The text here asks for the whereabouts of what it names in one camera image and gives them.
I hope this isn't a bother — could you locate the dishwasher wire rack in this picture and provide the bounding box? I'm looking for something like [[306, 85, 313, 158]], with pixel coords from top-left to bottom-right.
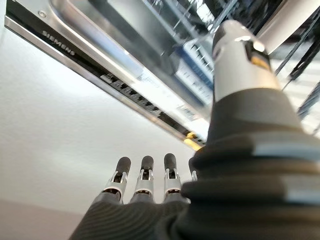
[[142, 0, 320, 121]]

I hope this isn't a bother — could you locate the black built-in dishwasher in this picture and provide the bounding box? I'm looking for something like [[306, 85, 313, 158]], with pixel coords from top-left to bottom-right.
[[3, 0, 320, 152]]

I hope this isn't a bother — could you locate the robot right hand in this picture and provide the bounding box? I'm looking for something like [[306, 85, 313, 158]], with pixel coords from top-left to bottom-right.
[[68, 20, 320, 240]]

